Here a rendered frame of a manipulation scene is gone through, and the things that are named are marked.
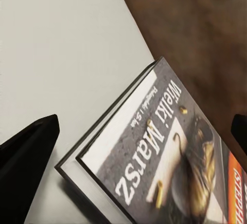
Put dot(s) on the hardback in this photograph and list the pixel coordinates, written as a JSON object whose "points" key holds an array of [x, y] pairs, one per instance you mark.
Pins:
{"points": [[153, 157]]}

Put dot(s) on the bed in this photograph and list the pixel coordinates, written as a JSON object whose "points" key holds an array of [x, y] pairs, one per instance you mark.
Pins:
{"points": [[74, 58]]}

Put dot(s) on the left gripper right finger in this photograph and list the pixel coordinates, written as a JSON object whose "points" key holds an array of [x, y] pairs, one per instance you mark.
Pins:
{"points": [[239, 130]]}

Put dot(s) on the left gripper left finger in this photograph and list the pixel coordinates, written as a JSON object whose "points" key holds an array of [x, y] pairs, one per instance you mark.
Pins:
{"points": [[23, 160]]}

